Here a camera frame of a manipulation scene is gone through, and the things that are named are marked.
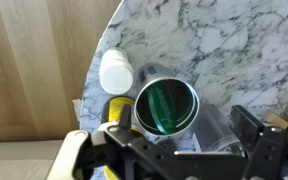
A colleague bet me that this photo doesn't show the white pill bottle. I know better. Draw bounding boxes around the white pill bottle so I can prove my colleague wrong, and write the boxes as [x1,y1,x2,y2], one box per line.
[98,46,135,96]

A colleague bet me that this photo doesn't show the cream sofa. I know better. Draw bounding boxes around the cream sofa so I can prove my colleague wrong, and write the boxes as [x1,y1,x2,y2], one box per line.
[0,139,66,180]

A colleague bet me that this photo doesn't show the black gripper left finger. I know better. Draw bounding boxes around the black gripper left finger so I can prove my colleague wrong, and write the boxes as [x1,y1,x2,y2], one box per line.
[46,104,142,180]

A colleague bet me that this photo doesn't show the green round lid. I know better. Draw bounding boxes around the green round lid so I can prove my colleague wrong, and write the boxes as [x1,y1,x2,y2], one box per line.
[146,79,179,135]

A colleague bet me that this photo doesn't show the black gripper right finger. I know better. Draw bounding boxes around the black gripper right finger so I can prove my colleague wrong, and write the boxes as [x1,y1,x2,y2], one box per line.
[229,104,288,180]

